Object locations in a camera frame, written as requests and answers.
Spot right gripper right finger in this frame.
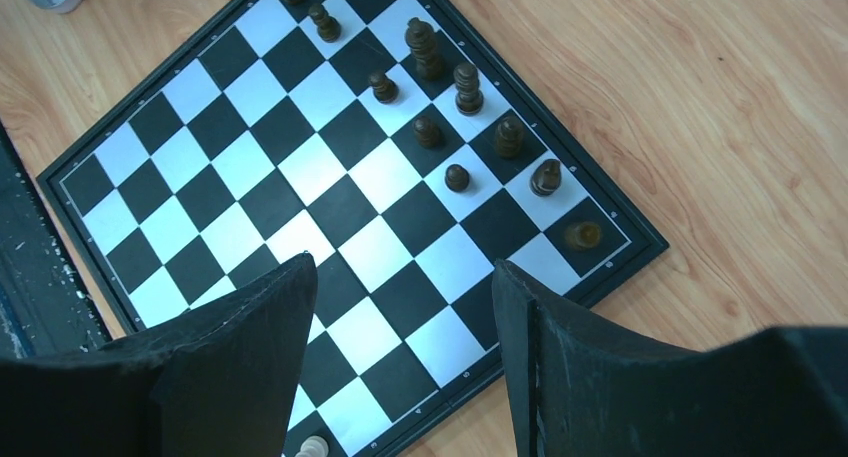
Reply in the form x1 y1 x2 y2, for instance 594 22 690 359
492 261 847 456

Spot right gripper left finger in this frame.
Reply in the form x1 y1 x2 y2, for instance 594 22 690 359
1 253 318 456

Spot black white chessboard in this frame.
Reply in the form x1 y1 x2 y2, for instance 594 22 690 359
39 0 668 456

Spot dark chess piece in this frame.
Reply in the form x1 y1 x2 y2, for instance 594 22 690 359
404 17 444 81

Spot white pawn on board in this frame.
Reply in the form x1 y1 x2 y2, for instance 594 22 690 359
295 435 330 457

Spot dark chess rook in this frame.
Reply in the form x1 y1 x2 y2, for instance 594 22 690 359
564 221 603 251

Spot dark chess knight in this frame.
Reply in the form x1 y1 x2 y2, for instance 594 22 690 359
529 158 562 197

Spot dark chess pawn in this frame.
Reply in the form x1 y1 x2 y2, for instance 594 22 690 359
444 163 471 193
412 115 443 148

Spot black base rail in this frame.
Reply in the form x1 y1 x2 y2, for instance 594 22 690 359
1 129 111 359

